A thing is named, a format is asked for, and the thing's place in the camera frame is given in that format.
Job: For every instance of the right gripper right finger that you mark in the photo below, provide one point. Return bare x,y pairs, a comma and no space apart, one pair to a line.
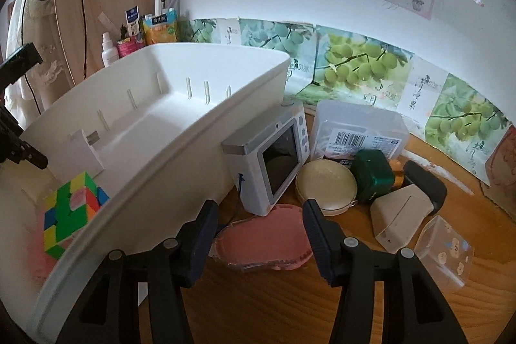
414,309

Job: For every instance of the white wall charger 80W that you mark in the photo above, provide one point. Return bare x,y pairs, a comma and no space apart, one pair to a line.
74,157

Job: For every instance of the clear box with stickers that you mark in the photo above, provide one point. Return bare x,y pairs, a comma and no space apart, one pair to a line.
445,254

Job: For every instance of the multicolour rubik's cube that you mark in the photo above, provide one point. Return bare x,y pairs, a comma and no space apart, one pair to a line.
68,210

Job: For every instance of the pink and white clip toy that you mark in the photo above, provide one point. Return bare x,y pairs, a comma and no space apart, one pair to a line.
39,263

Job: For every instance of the beige angular case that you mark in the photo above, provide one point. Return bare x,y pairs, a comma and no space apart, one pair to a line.
397,216

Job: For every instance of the white plastic storage bin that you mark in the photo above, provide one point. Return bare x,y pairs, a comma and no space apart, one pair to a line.
161,115

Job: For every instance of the pink oval case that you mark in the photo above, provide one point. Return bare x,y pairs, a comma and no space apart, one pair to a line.
277,241

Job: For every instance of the white spray bottle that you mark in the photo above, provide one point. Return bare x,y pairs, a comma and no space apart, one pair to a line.
110,53

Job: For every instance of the black charger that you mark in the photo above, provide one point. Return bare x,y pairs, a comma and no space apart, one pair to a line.
429,184

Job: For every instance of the green and gold box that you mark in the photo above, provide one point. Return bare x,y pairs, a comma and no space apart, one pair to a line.
375,175

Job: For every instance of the gold oval compact case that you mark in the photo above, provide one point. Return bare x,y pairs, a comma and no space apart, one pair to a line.
331,184

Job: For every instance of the red pen can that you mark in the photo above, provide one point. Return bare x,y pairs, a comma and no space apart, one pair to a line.
128,45

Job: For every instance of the brown cardboard sheet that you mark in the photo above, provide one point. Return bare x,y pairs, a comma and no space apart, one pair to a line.
501,172

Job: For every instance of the translucent plastic box with barcode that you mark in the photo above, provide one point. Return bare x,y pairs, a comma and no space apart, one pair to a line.
340,130

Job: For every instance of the grape pattern paper backdrop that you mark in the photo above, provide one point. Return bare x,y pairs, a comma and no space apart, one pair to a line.
331,64

